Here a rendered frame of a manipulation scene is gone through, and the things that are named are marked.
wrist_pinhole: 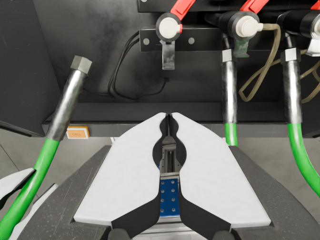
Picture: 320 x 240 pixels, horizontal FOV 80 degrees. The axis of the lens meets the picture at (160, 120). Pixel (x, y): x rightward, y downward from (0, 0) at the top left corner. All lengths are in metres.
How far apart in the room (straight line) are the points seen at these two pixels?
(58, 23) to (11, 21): 0.10
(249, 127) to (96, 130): 0.37
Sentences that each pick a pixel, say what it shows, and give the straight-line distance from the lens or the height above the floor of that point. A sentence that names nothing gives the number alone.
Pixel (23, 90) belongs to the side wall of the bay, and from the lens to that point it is 0.51.
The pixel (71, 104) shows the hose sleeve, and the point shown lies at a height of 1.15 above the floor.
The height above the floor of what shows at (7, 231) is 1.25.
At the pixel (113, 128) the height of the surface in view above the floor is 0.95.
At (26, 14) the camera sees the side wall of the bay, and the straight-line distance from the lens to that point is 0.56.
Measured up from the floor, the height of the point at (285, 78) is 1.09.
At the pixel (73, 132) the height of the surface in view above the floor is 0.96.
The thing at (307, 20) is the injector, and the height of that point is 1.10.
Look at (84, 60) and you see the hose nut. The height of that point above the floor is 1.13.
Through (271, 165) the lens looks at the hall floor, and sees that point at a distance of 2.07.
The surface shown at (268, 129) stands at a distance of 0.52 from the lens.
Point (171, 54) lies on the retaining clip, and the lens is 0.23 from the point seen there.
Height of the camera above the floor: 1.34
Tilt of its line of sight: 60 degrees down
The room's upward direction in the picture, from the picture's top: 176 degrees counter-clockwise
